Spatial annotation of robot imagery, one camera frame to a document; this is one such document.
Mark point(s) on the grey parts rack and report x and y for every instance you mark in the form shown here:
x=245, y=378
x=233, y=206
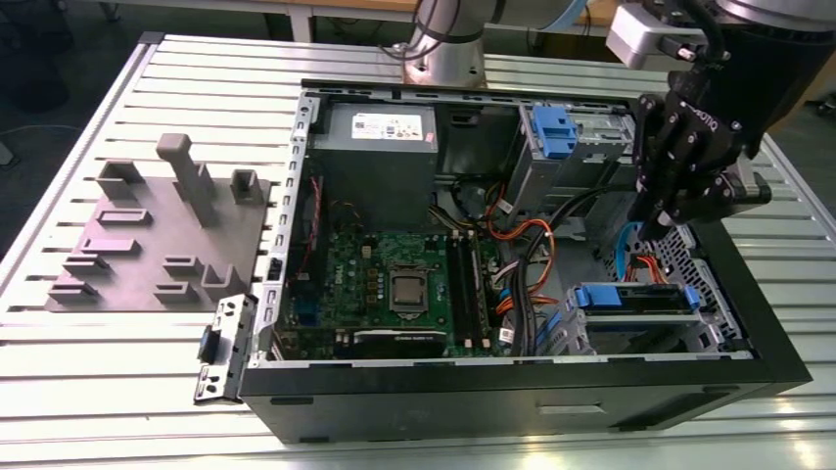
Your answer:
x=150, y=245

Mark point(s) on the metal drive cage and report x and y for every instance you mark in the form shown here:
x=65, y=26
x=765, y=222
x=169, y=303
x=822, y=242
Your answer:
x=542, y=181

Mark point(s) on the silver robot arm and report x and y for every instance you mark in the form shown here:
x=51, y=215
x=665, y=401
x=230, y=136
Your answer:
x=451, y=59

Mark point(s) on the grey power supply unit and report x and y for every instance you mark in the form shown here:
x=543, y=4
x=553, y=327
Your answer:
x=373, y=181

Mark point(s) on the RAM stick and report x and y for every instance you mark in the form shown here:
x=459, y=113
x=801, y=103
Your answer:
x=481, y=298

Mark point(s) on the silver CPU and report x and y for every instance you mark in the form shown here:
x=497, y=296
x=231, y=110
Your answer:
x=410, y=290

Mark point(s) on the CPU socket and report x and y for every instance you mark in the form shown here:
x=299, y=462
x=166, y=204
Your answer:
x=410, y=313

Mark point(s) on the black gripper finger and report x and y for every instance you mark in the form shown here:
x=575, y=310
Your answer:
x=657, y=161
x=706, y=191

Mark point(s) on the green motherboard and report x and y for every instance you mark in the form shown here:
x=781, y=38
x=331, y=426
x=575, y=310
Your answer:
x=357, y=313

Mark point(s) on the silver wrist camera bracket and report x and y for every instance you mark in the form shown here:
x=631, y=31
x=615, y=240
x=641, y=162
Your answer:
x=754, y=188

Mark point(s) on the black graphics card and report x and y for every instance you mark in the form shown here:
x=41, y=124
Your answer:
x=399, y=345

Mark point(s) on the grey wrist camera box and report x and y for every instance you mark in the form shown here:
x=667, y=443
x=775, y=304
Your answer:
x=637, y=34

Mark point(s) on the black PC case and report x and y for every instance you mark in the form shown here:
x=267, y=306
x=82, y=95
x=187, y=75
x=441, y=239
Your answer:
x=458, y=406

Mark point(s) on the metal disk bay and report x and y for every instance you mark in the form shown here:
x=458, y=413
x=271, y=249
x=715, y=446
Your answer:
x=643, y=318

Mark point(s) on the blue drive cage latch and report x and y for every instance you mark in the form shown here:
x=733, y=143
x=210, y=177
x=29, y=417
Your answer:
x=553, y=132

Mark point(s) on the wooden desk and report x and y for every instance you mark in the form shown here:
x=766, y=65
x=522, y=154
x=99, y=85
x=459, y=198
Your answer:
x=302, y=27

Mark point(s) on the hard disk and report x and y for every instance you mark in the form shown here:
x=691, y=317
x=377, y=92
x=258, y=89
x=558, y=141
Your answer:
x=598, y=296

